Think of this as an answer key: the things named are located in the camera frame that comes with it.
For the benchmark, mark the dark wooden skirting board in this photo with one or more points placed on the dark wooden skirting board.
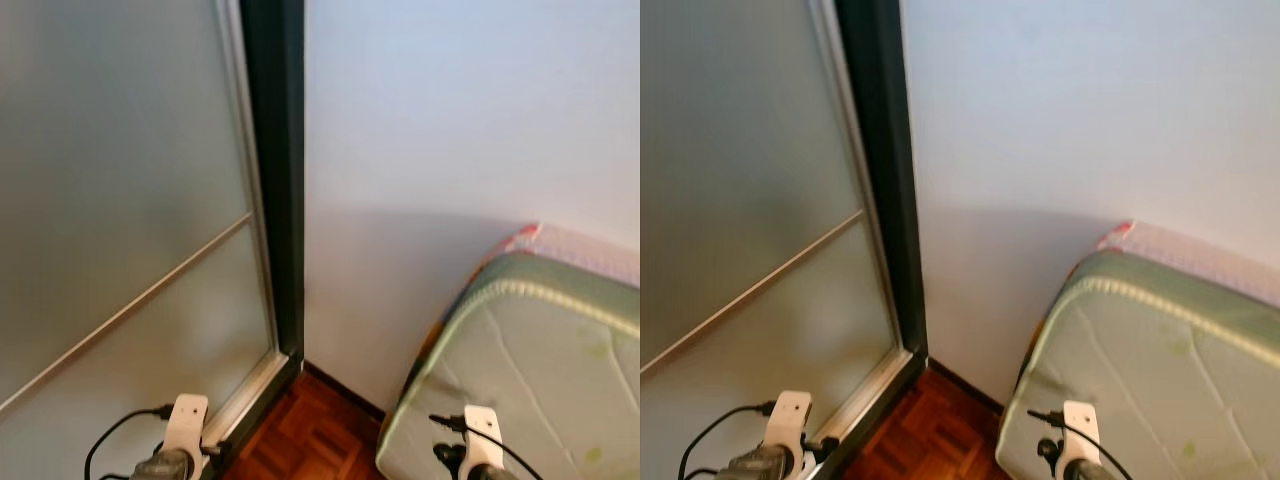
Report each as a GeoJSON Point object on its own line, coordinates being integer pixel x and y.
{"type": "Point", "coordinates": [345, 390]}
{"type": "Point", "coordinates": [965, 385]}

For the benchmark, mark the frosted glass wardrobe door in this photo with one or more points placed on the frosted glass wardrobe door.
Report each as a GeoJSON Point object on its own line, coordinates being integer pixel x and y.
{"type": "Point", "coordinates": [100, 150]}
{"type": "Point", "coordinates": [740, 150]}

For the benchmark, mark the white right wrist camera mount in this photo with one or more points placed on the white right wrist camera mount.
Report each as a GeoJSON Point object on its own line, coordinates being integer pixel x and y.
{"type": "Point", "coordinates": [482, 430]}
{"type": "Point", "coordinates": [1080, 425]}

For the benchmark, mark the dark wardrobe door frame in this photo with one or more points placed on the dark wardrobe door frame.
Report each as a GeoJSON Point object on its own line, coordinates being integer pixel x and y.
{"type": "Point", "coordinates": [885, 150]}
{"type": "Point", "coordinates": [275, 150]}

